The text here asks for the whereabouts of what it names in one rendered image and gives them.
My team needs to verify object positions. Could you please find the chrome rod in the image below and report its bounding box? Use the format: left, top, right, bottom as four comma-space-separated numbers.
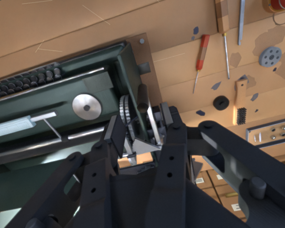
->
60, 67, 105, 78
66, 127, 106, 141

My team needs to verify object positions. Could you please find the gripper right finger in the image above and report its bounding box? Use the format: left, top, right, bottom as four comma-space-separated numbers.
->
148, 102, 285, 228

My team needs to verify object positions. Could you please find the silver ribbon spool disc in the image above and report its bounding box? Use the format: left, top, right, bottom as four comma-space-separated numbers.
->
72, 94, 102, 121

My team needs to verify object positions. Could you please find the dark green typewriter body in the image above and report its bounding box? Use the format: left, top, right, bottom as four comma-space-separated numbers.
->
0, 41, 166, 214

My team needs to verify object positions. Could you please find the grey parts tray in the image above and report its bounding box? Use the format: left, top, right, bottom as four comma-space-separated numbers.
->
245, 117, 285, 149

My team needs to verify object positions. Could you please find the pale blue gauge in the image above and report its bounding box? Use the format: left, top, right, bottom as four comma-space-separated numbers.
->
0, 111, 57, 140

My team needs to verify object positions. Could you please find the red handled screwdriver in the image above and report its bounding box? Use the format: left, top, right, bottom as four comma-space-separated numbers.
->
192, 34, 211, 94

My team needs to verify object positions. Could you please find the dark wire loop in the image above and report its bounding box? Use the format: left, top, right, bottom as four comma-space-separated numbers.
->
272, 8, 285, 25

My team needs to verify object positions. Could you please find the wooden handled screwdriver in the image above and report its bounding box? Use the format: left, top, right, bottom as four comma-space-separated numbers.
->
214, 0, 231, 80

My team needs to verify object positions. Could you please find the silver ratchet wheel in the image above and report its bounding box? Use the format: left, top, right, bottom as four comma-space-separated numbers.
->
118, 94, 140, 143

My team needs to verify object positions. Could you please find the grey clamp block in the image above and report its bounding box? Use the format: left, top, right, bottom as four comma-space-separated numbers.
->
137, 62, 151, 76

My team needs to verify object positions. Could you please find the red wire spool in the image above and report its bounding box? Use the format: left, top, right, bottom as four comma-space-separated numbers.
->
262, 0, 285, 14

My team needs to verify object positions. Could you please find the brown base plate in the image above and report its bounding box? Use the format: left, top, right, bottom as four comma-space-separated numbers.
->
125, 32, 163, 106

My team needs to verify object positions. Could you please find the silver wire bail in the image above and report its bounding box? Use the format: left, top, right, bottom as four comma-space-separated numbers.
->
0, 118, 64, 159

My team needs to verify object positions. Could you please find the silver return lever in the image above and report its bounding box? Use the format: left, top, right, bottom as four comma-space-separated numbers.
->
146, 105, 164, 147

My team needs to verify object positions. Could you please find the black platen knob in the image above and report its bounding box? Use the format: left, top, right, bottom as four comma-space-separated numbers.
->
136, 83, 149, 113

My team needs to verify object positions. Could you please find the wooden handled brush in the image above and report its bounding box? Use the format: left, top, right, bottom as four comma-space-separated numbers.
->
235, 79, 248, 125

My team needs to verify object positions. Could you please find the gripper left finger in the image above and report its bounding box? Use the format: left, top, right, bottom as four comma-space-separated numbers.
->
13, 115, 126, 228

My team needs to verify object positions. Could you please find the black rubber ring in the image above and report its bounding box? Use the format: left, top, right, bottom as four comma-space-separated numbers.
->
212, 95, 230, 111

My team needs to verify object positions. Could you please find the steel file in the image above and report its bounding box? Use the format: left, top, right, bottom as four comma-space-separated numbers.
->
237, 0, 246, 46

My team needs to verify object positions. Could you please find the grey holed wheel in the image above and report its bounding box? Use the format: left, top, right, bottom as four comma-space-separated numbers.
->
258, 46, 283, 68

